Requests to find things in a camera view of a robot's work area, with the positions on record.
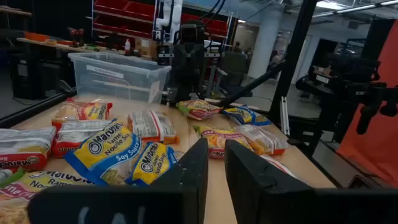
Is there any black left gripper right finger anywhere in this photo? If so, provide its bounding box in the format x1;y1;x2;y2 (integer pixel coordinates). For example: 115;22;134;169
224;139;315;224

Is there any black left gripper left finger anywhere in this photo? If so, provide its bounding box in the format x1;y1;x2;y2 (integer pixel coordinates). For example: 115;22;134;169
151;138;209;224

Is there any lime chili shrimp ramen packet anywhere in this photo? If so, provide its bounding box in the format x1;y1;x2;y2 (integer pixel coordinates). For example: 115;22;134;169
192;124;254;160
0;167;96;224
175;99;224;121

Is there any blue soy sauce ramen packet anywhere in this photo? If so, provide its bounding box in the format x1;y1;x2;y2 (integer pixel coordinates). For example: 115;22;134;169
63;118;143;187
125;141;178;187
221;105;272;127

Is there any red beef ramen packet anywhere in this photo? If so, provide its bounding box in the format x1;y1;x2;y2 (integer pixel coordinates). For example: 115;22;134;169
0;126;57;172
51;97;113;130
52;119;113;159

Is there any black office chair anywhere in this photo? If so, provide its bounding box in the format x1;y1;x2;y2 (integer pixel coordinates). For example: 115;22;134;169
217;51;254;97

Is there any cardboard box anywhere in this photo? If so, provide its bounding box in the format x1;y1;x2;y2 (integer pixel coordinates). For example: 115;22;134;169
134;37;158;58

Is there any clear plastic bin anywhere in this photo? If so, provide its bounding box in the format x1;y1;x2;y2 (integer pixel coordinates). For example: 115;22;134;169
67;52;172;105

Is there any red storage bin shelf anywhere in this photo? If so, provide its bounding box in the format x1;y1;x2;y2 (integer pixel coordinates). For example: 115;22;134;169
91;0;238;43

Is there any white building column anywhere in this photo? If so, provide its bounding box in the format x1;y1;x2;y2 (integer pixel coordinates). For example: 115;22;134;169
248;4;285;79

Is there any red black power drill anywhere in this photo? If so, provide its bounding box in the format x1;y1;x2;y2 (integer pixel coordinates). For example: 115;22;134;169
67;27;86;48

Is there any wooden workbench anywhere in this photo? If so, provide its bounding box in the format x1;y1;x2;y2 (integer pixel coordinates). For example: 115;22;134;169
16;37;156;60

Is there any orange partition panel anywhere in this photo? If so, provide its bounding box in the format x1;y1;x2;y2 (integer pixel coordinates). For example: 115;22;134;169
336;18;398;189

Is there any orange tray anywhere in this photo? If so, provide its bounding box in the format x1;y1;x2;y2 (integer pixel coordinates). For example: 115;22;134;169
24;32;50;42

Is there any black cabinet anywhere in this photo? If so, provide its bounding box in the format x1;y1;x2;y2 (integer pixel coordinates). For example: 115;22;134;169
9;52;77;101

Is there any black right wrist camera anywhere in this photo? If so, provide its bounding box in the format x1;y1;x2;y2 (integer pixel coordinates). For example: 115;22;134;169
179;20;206;44

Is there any white frame bracket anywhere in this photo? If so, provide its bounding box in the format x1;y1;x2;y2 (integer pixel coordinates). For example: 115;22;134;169
279;96;290;136

